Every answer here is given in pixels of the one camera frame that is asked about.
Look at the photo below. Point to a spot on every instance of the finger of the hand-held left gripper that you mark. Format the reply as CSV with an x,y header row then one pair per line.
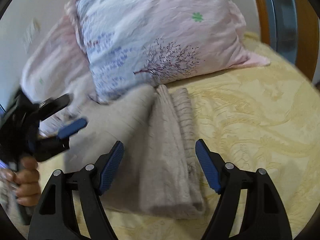
x,y
72,127
56,105

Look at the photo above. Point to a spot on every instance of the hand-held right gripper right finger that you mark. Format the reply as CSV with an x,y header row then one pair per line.
x,y
207,167

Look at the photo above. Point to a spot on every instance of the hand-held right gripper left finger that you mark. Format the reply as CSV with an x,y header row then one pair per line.
x,y
112,170

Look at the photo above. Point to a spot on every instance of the person's left hand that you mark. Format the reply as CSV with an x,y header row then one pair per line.
x,y
27,182

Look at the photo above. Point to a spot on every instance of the pink floral pillow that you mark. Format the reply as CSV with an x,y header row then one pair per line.
x,y
55,67

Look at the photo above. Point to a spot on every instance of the yellow patterned bed sheet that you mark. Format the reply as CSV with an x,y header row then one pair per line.
x,y
250,120

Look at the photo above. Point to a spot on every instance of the tree print floral pillow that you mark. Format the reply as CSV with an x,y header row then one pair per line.
x,y
162,30

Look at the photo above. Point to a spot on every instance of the wooden headboard with metal panel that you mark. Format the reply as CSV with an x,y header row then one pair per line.
x,y
303,30

